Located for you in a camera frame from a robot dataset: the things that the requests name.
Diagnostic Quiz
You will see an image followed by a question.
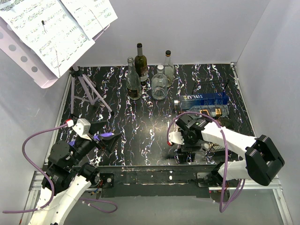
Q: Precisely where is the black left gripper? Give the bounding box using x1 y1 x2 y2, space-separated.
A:
67 120 122 166

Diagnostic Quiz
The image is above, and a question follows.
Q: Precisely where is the purple marker pen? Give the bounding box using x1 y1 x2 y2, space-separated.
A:
68 132 114 146

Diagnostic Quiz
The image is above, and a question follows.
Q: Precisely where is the clear green-tinted bottle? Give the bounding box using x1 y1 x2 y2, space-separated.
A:
126 57 142 100

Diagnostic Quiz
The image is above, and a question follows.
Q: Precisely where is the clear square bottle white label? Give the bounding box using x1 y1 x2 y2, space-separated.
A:
151 65 168 101

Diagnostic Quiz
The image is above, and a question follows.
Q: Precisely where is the clear bottle black cork cap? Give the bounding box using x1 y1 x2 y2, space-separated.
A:
164 50 174 88

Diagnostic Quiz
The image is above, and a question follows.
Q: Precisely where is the dark brown wine bottle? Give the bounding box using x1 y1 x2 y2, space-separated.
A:
134 43 148 86

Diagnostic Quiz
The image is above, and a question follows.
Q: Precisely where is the clear bottle gold neck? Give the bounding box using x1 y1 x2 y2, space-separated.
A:
202 142 214 151

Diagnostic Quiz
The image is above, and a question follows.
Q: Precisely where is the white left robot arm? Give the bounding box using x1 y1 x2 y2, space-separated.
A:
29 119 122 225

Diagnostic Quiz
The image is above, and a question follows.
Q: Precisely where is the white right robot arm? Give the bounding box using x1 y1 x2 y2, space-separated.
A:
175 112 285 186

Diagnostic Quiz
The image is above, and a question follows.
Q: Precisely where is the blue clear tall bottle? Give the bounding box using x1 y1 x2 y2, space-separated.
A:
174 92 229 111

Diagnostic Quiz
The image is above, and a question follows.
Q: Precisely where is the green wine bottle silver neck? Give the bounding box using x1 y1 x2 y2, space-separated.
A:
217 117 234 130

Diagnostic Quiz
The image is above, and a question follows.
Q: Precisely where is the clear flask black gold label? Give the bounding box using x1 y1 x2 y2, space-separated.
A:
187 105 229 118

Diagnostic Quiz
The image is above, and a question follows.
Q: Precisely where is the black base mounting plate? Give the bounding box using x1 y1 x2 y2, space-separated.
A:
42 165 249 200

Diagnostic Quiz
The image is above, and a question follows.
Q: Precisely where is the large sheet music page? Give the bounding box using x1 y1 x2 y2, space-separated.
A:
0 0 95 77

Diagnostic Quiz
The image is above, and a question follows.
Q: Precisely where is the small sheet music page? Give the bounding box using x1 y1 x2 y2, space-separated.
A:
62 0 118 39

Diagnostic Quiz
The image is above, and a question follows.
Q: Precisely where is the lilac music stand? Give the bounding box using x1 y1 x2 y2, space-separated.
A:
0 19 114 117

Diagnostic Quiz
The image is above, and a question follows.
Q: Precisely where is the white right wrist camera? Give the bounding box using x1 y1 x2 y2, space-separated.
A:
168 131 185 145

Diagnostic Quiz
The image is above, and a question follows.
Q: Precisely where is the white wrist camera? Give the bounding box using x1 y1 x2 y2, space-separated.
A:
72 119 91 141
168 131 185 145

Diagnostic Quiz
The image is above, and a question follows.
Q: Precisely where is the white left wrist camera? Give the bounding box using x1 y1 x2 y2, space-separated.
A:
72 119 91 141

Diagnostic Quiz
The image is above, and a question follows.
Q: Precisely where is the black wire wine rack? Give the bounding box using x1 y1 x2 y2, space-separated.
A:
174 79 246 164

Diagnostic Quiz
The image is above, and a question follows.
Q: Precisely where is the purple floor cable loop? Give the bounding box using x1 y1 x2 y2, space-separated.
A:
81 196 120 213

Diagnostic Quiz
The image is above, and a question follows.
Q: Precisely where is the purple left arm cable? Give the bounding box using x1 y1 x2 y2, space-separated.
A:
2 120 72 214

